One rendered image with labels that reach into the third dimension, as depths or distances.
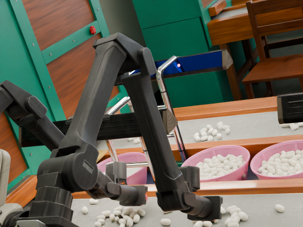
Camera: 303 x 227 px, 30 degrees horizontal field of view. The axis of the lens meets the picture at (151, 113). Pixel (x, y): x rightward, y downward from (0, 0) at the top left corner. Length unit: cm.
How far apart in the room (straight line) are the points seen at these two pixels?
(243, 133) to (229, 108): 26
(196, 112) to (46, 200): 164
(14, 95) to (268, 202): 85
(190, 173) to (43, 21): 127
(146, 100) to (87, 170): 33
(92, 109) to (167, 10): 337
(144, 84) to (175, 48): 323
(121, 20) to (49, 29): 251
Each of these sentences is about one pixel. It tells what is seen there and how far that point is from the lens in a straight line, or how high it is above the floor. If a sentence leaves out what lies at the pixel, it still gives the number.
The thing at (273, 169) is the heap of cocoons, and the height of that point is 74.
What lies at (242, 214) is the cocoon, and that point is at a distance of 177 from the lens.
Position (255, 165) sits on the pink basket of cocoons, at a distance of 207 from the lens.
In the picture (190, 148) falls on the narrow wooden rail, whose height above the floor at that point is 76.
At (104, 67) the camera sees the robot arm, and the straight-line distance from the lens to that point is 130.
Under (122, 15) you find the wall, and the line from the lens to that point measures 511.
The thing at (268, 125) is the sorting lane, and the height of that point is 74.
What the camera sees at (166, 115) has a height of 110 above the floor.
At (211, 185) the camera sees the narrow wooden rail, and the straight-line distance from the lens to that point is 197.
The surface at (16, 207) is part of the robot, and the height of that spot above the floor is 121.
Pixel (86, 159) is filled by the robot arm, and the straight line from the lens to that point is 116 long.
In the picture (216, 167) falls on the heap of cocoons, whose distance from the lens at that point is 214.
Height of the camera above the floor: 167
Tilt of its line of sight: 19 degrees down
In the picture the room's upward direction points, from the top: 18 degrees counter-clockwise
